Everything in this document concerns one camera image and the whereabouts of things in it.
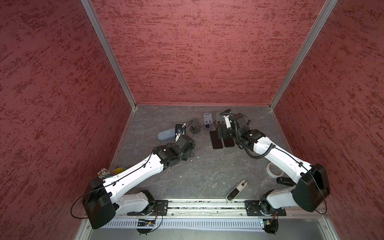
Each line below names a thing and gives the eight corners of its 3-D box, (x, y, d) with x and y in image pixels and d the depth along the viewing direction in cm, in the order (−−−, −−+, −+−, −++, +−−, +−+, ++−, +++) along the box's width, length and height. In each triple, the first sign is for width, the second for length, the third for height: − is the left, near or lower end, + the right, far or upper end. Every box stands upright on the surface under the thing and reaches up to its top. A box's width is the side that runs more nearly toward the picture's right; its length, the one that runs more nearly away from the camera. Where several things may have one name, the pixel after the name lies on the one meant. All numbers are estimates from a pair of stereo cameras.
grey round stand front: (202, 130, 107) (203, 123, 100) (202, 120, 113) (203, 113, 106) (211, 130, 107) (213, 123, 100) (211, 120, 113) (212, 113, 106)
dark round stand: (190, 132, 107) (189, 127, 102) (194, 123, 113) (194, 117, 108) (198, 135, 106) (198, 130, 101) (202, 125, 111) (202, 120, 106)
